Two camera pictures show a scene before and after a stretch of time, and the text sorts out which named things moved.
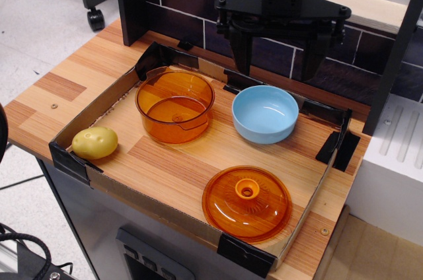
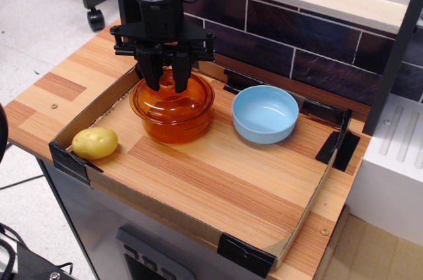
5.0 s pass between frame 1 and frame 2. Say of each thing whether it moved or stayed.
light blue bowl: stayed
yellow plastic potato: stayed
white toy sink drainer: stayed
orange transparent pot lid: moved
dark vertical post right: stayed
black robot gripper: moved
